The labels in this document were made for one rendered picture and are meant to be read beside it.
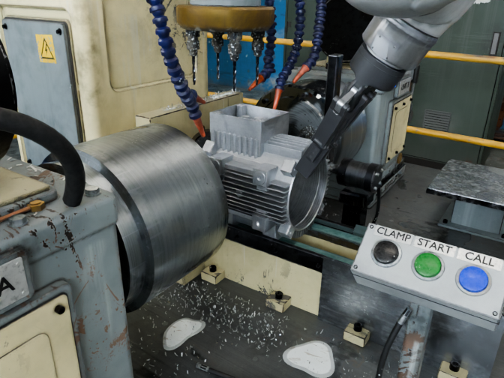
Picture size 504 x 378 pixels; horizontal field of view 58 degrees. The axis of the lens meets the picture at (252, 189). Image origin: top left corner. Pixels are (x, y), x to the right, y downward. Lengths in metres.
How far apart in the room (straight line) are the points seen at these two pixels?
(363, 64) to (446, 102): 3.28
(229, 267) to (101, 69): 0.46
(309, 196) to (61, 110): 0.53
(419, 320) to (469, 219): 0.71
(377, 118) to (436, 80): 2.70
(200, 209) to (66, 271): 0.23
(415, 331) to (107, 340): 0.38
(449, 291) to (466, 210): 0.74
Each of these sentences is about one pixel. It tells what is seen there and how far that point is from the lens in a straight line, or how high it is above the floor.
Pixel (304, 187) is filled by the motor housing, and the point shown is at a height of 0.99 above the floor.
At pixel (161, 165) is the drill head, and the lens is 0.64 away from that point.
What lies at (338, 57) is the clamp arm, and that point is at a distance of 0.93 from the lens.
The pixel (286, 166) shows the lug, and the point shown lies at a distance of 0.79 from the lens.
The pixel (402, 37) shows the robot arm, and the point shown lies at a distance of 0.65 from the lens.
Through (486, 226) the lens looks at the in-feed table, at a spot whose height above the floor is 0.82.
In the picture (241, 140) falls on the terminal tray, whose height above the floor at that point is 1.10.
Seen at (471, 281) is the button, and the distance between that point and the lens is 0.57.
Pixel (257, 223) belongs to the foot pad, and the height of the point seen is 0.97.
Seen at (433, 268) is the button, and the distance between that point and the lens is 0.58.
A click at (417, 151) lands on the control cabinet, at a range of 4.09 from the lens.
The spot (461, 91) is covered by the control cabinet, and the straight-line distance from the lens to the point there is 3.91.
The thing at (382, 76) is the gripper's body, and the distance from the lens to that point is 0.68.
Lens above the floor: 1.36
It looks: 23 degrees down
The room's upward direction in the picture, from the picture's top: 1 degrees clockwise
